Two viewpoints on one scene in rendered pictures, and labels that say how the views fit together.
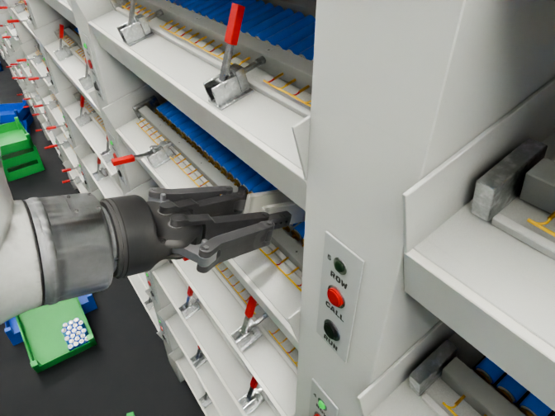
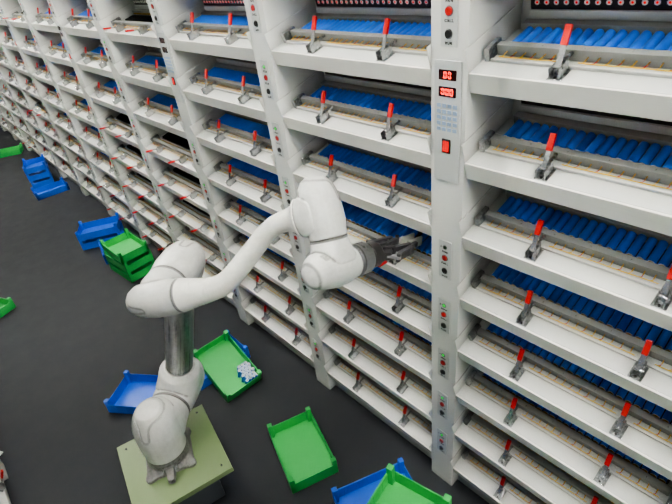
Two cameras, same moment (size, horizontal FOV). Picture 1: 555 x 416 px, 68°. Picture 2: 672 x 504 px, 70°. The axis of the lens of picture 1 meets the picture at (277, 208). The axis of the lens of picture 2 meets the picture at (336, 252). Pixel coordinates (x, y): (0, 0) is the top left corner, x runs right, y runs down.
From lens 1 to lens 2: 1.00 m
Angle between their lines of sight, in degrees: 5
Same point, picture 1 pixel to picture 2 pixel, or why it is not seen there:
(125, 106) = not seen: hidden behind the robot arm
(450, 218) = (470, 227)
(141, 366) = (299, 386)
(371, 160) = (449, 217)
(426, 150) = (461, 213)
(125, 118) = not seen: hidden behind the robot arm
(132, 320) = (280, 360)
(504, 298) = (483, 241)
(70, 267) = (368, 261)
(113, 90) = not seen: hidden behind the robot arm
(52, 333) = (228, 376)
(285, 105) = (415, 203)
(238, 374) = (388, 341)
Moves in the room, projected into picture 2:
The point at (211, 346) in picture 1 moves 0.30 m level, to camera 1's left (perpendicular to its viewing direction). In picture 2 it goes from (368, 333) to (290, 347)
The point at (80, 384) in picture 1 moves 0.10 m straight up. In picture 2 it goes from (261, 403) to (256, 389)
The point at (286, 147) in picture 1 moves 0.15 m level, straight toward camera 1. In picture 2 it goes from (421, 217) to (436, 246)
